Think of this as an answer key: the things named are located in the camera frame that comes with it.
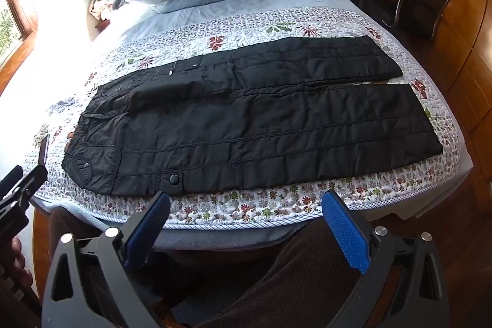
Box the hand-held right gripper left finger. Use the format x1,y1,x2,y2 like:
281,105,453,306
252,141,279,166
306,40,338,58
42,191,172,328

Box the person's left hand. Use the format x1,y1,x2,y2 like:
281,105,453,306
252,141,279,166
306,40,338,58
11,238,34,288

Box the wooden wardrobe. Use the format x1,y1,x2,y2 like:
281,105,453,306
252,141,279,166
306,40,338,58
434,0,492,198

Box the floral quilt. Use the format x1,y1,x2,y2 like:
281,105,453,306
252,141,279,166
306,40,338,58
23,0,462,232

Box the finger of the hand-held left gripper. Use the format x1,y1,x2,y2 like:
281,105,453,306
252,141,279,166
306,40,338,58
37,135,51,165
0,164,49,206

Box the black pants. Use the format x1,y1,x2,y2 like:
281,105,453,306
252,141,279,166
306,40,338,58
61,35,444,197

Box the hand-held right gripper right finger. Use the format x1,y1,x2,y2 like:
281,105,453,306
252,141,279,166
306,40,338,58
321,190,450,328

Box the wooden framed window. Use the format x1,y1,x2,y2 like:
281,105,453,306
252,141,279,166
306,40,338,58
0,0,39,68

